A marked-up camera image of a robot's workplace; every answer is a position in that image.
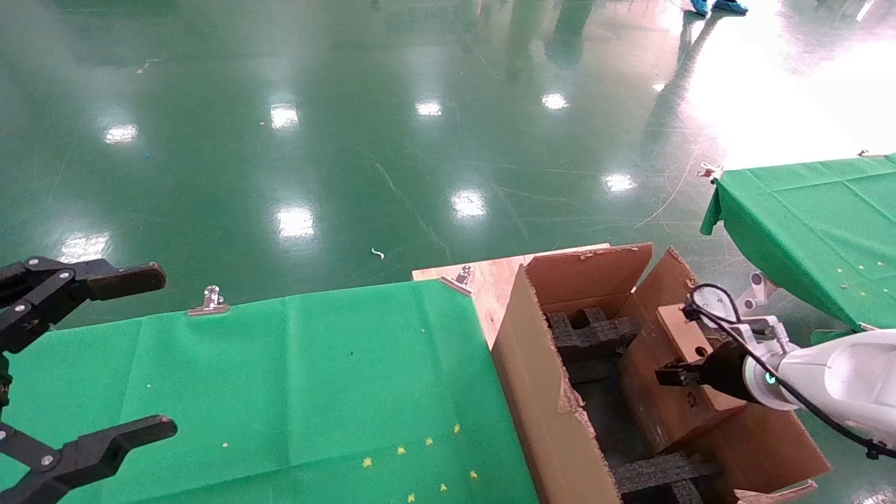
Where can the large open cardboard carton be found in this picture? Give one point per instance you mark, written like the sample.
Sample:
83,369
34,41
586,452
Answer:
532,392

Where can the white metal table frame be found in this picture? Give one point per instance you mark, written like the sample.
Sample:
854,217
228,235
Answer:
759,287

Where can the small cardboard box with hole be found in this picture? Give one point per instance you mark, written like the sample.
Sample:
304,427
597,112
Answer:
651,413

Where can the blue shoe cover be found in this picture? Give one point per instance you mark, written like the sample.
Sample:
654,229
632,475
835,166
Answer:
731,7
698,7

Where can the black foam insert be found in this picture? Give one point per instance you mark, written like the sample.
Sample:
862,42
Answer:
591,336
651,476

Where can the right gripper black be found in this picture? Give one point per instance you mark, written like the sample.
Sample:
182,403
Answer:
724,371

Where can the creased green table cloth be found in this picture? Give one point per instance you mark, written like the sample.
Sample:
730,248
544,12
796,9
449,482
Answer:
805,217

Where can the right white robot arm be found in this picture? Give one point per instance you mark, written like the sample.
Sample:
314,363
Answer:
840,378

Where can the large green table cloth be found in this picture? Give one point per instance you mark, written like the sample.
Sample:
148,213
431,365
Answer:
280,392

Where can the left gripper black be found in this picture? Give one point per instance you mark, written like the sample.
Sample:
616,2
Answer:
3,381

